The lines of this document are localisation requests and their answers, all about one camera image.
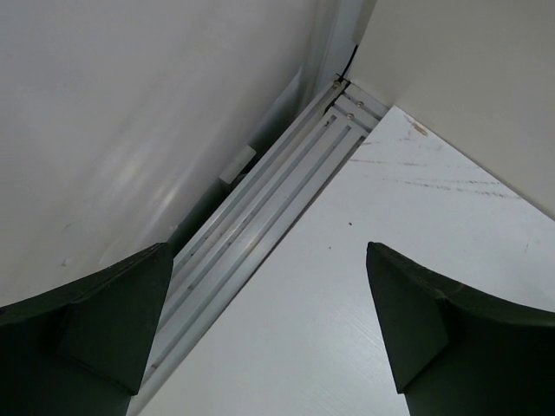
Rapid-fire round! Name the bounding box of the aluminium rail left side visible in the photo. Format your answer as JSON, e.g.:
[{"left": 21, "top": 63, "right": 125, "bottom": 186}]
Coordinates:
[{"left": 127, "top": 81, "right": 388, "bottom": 415}]

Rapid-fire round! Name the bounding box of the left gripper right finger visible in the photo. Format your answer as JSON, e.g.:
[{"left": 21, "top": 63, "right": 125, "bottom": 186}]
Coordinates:
[{"left": 366, "top": 243, "right": 554, "bottom": 415}]

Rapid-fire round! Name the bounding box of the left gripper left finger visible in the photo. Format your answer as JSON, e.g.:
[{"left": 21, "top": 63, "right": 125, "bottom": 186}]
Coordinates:
[{"left": 1, "top": 243, "right": 173, "bottom": 415}]

